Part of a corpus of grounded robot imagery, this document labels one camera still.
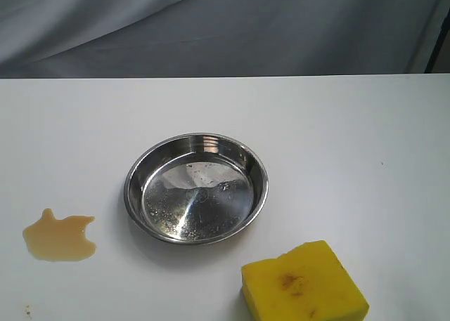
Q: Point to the round stainless steel dish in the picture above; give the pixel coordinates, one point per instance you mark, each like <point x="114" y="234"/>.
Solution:
<point x="196" y="188"/>

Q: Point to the black stand pole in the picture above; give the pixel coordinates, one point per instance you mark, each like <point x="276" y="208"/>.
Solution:
<point x="438" y="61"/>

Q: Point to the brown liquid spill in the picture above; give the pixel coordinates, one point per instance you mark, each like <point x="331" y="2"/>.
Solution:
<point x="52" y="239"/>

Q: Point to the yellow sponge block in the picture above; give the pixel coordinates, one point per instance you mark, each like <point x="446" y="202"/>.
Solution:
<point x="307" y="283"/>

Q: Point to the grey backdrop cloth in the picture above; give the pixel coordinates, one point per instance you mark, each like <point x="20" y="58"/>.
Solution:
<point x="216" y="38"/>

